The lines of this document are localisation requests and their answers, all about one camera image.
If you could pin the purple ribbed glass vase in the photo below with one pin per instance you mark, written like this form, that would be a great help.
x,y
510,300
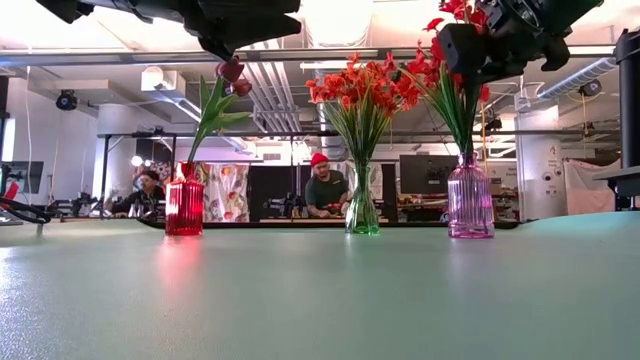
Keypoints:
x,y
470,200

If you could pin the dark base bracket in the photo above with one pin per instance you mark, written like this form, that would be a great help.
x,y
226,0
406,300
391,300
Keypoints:
x,y
620,182

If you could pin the white cylindrical cabinet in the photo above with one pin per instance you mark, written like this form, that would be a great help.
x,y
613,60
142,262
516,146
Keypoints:
x,y
540,165

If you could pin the red ribbed glass vase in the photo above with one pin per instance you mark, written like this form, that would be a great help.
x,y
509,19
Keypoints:
x,y
184,210

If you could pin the background black robot arm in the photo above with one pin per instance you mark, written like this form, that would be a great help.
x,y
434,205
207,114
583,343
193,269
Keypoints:
x,y
75,205
282,206

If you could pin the white ribbed duct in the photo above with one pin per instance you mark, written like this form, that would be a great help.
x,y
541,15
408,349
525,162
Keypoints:
x,y
575,77

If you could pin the black backdrop curtain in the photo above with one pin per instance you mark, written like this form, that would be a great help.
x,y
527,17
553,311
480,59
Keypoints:
x,y
272,185

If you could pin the background wooden table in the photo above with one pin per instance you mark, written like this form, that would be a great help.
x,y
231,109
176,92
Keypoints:
x,y
300,219

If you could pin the small red tag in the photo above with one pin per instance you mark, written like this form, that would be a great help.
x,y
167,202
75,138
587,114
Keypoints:
x,y
11,190

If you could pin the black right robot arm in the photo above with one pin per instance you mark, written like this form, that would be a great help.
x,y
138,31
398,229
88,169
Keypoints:
x,y
580,7

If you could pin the dark wall screen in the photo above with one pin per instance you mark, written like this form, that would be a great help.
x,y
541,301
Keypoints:
x,y
25,176

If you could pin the person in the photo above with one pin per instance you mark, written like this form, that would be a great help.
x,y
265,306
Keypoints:
x,y
326,190
142,192

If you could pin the black monitor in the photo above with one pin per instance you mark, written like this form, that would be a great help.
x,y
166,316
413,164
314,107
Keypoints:
x,y
425,175

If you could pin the small-bloom orange flower bunch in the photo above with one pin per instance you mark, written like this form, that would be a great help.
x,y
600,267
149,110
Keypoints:
x,y
395,92

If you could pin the round white lamp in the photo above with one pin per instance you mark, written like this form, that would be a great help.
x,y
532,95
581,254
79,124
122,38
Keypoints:
x,y
137,161

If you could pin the white ceiling box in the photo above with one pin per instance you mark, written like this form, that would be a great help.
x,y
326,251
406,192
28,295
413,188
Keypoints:
x,y
162,80

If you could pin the white cloth sheet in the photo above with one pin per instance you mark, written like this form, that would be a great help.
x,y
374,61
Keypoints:
x,y
590,185

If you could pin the floral patterned curtain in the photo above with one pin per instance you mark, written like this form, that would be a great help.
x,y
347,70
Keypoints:
x,y
227,190

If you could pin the black truss frame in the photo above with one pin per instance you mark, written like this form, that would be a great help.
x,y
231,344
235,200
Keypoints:
x,y
550,133

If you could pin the black metal post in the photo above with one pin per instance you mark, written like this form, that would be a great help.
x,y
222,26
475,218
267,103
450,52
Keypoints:
x,y
630,100

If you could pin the green glass vase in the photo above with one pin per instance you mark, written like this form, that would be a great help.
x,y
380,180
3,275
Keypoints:
x,y
362,210

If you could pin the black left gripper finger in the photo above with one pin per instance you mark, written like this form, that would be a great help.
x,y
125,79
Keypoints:
x,y
250,7
240,32

